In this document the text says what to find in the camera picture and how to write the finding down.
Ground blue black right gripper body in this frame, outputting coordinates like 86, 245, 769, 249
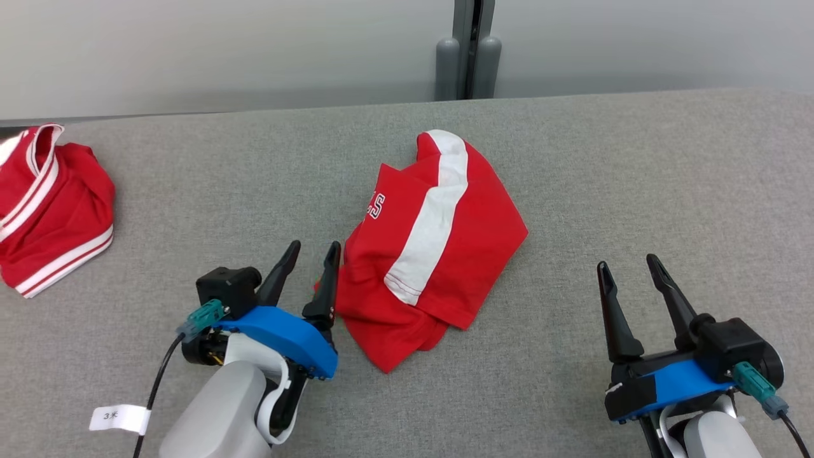
604, 343, 786, 424

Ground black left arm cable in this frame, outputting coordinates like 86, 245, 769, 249
132, 333, 186, 458

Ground teal cable connector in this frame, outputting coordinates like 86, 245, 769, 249
176, 299, 225, 338
732, 361, 790, 420

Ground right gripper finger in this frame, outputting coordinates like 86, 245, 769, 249
646, 254, 699, 350
597, 261, 645, 365

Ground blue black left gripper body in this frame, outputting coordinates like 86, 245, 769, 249
182, 307, 340, 382

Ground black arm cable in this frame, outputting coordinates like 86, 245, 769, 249
132, 333, 186, 458
778, 410, 813, 458

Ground red shorts with white stripe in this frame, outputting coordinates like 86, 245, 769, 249
315, 129, 529, 374

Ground grey partition post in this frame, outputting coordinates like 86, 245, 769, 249
435, 0, 503, 102

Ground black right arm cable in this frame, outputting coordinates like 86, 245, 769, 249
778, 410, 813, 458

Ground white paper cable label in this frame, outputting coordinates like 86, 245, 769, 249
89, 405, 152, 436

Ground teal right cable connector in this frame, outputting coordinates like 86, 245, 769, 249
732, 361, 790, 420

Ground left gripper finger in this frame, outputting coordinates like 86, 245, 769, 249
256, 240, 301, 308
302, 241, 342, 331

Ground teal left cable connector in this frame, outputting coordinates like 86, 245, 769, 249
176, 299, 225, 338

